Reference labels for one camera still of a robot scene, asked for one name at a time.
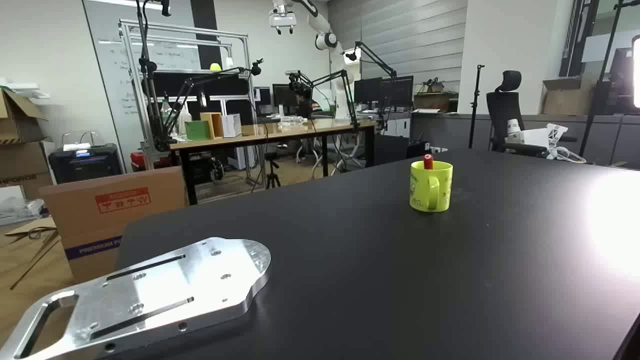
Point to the grey low cabinet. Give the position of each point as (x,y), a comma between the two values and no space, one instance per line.
(450,131)

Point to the white box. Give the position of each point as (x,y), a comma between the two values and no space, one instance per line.
(231,125)

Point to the white robot with white gripper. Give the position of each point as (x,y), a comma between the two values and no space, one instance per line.
(326,40)

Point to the black printer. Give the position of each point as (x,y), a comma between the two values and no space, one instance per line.
(85,165)

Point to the black office chair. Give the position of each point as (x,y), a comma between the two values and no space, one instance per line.
(504,112)

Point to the tall black stand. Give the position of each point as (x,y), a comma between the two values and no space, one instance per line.
(600,80)

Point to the flat cardboard sheet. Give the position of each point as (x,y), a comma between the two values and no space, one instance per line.
(30,235)

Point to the green box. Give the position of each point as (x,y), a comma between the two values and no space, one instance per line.
(197,130)

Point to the row of monitors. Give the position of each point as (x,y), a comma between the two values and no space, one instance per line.
(382,91)

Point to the aluminium frame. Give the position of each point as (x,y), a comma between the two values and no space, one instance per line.
(131,80)

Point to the small black tripod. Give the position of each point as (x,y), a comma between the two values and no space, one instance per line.
(272,172)

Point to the cardboard box with red label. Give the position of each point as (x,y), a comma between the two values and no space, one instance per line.
(100,230)

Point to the stack of cardboard boxes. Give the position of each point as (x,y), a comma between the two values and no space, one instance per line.
(20,160)

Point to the thin black stand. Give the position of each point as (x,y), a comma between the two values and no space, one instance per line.
(474,110)

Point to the red case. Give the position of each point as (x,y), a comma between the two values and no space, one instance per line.
(139,161)

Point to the wooden box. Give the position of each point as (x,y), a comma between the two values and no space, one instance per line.
(217,125)

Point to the yellow ball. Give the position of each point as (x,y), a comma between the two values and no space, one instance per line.
(215,67)

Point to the red marker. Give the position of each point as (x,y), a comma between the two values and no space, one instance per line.
(428,162)

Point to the silver metal plate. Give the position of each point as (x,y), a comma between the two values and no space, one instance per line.
(165,290)

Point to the yellow cup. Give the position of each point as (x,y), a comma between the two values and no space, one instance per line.
(430,190)

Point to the open cardboard box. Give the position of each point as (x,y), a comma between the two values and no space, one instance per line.
(565,97)

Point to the brown wooden crate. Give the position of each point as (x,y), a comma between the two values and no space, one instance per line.
(432,101)

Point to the wooden table with black legs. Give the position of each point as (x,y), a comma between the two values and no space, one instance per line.
(280,134)

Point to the whiteboard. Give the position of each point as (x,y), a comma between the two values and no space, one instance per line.
(107,75)

